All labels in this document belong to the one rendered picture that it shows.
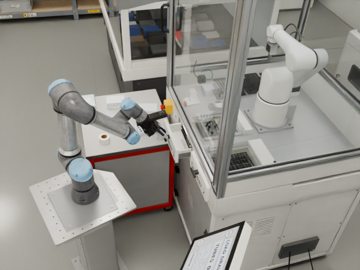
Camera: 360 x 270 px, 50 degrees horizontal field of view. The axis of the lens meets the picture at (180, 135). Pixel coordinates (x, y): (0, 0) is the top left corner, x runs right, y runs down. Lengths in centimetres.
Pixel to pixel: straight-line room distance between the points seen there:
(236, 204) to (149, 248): 103
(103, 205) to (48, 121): 199
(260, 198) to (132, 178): 96
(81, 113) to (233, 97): 69
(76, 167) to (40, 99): 236
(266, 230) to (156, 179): 84
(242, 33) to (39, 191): 145
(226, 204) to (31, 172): 199
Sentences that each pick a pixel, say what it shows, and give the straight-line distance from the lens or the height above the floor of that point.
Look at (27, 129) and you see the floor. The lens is 395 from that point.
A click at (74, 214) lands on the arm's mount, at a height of 77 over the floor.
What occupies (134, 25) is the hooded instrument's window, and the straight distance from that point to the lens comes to 278.
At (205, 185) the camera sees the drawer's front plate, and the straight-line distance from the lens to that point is 201.
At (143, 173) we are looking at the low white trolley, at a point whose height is 50.
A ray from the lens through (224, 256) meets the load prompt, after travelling 149.
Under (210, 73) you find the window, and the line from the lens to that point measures 176.
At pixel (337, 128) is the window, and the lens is 197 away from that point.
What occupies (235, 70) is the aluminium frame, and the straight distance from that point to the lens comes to 144.
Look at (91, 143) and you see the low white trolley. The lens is 250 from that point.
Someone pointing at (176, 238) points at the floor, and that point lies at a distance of 291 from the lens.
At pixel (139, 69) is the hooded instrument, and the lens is 292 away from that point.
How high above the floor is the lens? 242
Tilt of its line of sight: 41 degrees down
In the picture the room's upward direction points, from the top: 2 degrees clockwise
